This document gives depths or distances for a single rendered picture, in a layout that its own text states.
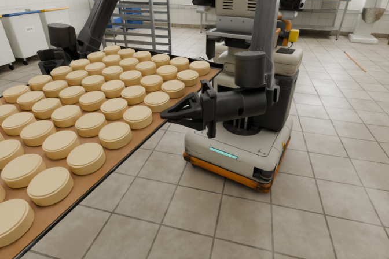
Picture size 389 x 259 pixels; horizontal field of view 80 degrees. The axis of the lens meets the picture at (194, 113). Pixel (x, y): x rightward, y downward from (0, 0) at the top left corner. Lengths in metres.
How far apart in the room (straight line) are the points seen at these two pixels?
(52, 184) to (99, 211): 1.24
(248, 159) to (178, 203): 0.50
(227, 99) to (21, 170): 0.34
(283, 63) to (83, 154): 1.28
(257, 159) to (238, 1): 0.86
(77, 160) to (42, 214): 0.08
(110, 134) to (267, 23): 0.40
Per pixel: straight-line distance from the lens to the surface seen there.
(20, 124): 0.51
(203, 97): 0.40
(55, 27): 0.82
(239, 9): 1.23
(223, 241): 1.40
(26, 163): 0.41
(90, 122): 0.44
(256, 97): 0.46
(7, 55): 4.38
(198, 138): 1.56
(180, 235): 1.41
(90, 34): 0.87
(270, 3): 0.60
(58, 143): 0.42
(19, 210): 0.35
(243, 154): 1.46
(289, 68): 1.49
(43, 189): 0.36
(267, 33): 0.57
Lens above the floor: 1.18
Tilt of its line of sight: 29 degrees down
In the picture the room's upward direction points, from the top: 1 degrees clockwise
